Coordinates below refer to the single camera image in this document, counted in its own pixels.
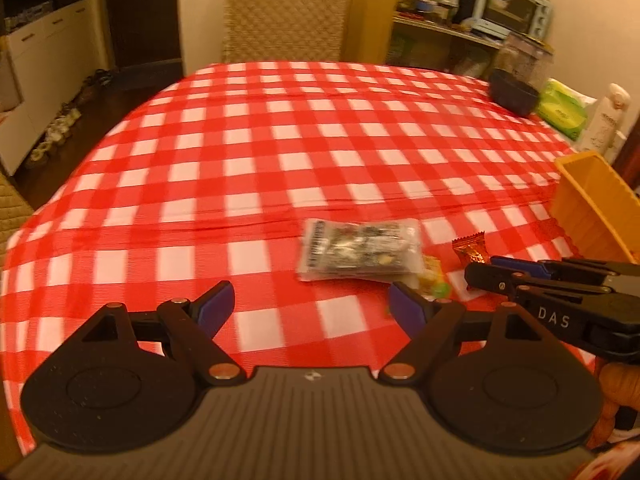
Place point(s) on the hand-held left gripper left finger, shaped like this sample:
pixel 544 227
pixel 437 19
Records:
pixel 217 305

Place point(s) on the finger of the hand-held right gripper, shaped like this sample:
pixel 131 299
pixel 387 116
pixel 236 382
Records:
pixel 500 277
pixel 520 266

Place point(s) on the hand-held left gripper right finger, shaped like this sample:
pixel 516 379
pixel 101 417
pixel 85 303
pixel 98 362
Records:
pixel 407 307

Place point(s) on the green yellow candy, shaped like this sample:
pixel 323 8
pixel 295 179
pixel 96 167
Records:
pixel 434 280

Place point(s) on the red foil candy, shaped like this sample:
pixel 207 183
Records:
pixel 471 251

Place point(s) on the clear mixed snack packet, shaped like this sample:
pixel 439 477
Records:
pixel 360 250

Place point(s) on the yellow plastic tray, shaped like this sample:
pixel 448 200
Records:
pixel 590 200

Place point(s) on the person's right hand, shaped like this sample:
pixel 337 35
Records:
pixel 620 385

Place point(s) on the red white cloth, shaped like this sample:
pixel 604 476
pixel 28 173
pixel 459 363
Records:
pixel 615 460

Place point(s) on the red white checked tablecloth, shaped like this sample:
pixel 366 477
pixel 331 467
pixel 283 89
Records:
pixel 250 160

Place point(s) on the brown metal thermos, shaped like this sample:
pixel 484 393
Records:
pixel 631 160

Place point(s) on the green tissue pack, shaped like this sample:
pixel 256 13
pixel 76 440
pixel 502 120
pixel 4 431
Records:
pixel 565 110

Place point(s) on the white thermos bottle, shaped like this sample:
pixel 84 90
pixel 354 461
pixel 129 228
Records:
pixel 607 120

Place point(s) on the row of shoes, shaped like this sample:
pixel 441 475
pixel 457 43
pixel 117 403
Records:
pixel 65 120

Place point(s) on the light blue toaster oven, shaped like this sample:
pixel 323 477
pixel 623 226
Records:
pixel 510 5

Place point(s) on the wooden shelf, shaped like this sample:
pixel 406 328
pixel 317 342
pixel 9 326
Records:
pixel 370 20

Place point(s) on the dark wooden door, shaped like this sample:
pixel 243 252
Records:
pixel 145 20

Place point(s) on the white cabinet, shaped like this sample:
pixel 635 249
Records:
pixel 50 50

